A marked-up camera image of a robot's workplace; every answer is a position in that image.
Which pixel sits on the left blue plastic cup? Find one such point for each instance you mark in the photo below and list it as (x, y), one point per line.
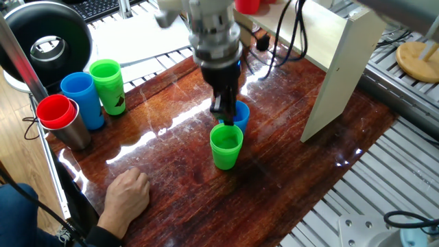
(82, 103)

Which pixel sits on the stainless steel cup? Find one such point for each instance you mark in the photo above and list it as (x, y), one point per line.
(73, 135)

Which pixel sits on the left green plastic cup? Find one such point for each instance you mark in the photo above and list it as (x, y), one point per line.
(108, 85)

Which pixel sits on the person's bare hand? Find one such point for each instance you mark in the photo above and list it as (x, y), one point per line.
(125, 199)

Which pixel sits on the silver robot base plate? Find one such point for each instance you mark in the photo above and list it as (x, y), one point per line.
(360, 230)

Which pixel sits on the black keyboard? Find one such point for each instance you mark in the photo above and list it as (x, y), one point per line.
(99, 8)

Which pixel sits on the red plastic cup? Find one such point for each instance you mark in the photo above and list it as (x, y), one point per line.
(247, 6)
(55, 111)

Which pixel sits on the green cup with black logo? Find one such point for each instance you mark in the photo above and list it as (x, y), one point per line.
(226, 154)

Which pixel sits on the blue cup with black logo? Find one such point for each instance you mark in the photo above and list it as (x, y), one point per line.
(243, 118)

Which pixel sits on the round wooden stand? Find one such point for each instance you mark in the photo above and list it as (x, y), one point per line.
(411, 61)

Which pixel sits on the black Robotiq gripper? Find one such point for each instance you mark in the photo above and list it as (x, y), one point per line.
(221, 77)

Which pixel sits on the silver metal pole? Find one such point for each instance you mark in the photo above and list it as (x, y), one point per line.
(125, 8)

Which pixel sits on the light wooden shelf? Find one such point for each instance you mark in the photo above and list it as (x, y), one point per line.
(343, 68)

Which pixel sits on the silver UR5 robot arm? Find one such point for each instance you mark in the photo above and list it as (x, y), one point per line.
(216, 34)

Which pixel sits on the white paper sheet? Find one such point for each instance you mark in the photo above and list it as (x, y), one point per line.
(137, 41)

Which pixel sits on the aluminium frame post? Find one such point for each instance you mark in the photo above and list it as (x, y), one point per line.
(20, 58)

